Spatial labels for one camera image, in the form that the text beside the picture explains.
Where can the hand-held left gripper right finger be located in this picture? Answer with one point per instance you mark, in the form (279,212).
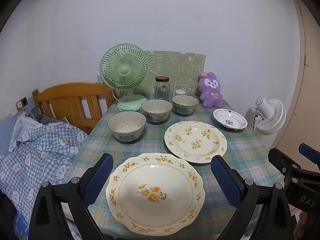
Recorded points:
(225,180)

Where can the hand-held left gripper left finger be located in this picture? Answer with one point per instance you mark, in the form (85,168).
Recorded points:
(98,177)

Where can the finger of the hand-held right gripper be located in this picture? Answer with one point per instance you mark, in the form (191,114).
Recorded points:
(281,161)
(310,153)

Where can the yellow floral deep plate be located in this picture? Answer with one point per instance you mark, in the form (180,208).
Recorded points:
(195,140)

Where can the yellow floral scalloped plate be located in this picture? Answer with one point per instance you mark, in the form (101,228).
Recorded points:
(155,192)

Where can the cream floral ceramic bowl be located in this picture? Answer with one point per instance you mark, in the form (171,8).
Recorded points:
(126,125)
(185,103)
(157,110)

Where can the white plate red pattern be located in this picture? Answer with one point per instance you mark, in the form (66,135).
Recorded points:
(230,120)

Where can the plaid tablecloth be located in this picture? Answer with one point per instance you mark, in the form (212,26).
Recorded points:
(250,155)

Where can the white fan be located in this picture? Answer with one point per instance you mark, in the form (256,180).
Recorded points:
(271,115)

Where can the beige door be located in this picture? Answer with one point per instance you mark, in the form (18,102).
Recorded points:
(307,105)

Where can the blue checked bear blanket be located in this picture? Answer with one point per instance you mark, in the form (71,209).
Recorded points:
(37,150)

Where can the wooden headboard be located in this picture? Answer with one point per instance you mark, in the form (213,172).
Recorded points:
(72,100)

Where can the grey plaid cloth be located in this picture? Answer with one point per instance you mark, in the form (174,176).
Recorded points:
(42,117)

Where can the purple plush bunny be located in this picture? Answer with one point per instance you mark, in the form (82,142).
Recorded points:
(210,92)

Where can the cotton swab container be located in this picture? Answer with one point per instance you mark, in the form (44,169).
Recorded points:
(180,92)

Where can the glass jar dark lid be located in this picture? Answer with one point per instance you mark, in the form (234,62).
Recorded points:
(162,90)

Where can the green desk fan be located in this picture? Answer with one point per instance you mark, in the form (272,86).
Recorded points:
(123,71)

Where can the green printed board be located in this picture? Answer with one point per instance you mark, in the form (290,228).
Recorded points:
(175,65)

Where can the wall socket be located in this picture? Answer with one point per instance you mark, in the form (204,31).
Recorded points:
(21,103)

